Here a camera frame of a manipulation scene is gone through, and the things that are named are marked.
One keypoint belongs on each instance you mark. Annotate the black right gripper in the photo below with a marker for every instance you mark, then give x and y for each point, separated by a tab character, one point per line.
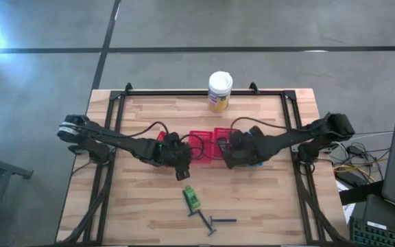
249	152

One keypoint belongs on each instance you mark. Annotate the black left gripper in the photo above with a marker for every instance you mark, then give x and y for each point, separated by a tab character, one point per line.
177	154

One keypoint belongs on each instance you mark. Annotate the green toiletry bottle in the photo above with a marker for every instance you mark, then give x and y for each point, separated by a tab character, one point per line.
192	199

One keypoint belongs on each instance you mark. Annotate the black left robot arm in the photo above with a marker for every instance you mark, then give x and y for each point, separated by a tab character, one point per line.
115	139

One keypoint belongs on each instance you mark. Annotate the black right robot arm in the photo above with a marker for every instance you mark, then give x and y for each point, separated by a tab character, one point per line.
293	135

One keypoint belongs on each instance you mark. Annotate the blue plastic basket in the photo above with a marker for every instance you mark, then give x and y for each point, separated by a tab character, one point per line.
256	164

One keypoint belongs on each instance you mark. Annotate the white-lidded yellow wipes canister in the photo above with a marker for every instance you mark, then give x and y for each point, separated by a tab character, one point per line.
220	85

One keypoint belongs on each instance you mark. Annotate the black power adapter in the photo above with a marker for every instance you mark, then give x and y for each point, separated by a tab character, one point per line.
355	150

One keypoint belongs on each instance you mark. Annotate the black flat base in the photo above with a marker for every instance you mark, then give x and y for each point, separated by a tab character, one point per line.
362	192

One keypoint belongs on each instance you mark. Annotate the black box with white label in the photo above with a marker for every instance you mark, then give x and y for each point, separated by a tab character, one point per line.
389	214

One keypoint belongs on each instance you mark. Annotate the black floor stand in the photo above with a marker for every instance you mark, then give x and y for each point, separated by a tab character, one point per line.
9	168

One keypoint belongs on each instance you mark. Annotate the black keyboard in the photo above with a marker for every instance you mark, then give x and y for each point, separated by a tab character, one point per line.
379	238

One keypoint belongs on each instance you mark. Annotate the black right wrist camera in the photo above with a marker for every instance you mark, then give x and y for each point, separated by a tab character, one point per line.
256	133

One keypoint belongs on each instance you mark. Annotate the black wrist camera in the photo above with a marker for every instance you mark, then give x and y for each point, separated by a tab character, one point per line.
256	133
173	138

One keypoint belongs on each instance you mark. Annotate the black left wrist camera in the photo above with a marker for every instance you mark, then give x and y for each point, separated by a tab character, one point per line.
173	138

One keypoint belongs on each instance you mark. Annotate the black table frame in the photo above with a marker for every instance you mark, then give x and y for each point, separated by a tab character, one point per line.
183	92

